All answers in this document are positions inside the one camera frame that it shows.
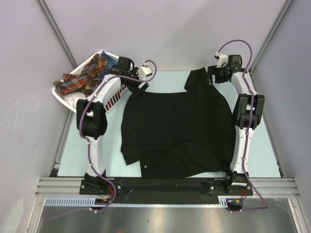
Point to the blue shirt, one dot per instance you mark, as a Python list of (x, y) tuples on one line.
[(110, 62)]

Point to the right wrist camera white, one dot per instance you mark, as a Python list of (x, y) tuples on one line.
[(221, 59)]

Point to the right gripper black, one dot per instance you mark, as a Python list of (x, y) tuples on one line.
[(213, 70)]

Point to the white slotted cable duct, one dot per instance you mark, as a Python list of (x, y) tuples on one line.
[(73, 201)]

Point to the black long sleeve shirt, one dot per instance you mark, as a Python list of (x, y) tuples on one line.
[(178, 135)]

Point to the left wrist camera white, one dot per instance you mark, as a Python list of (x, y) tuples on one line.
[(144, 71)]

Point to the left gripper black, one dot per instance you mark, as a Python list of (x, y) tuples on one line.
[(134, 72)]

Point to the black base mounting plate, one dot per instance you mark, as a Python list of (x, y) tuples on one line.
[(185, 191)]

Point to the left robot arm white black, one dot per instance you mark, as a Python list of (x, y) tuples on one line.
[(91, 117)]

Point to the white shirt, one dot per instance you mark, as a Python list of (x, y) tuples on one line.
[(72, 98)]

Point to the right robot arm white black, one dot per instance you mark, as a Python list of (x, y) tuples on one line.
[(246, 107)]

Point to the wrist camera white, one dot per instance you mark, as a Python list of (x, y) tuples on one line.
[(144, 71), (221, 59)]

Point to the plaid long sleeve shirt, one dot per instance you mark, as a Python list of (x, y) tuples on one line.
[(87, 81)]

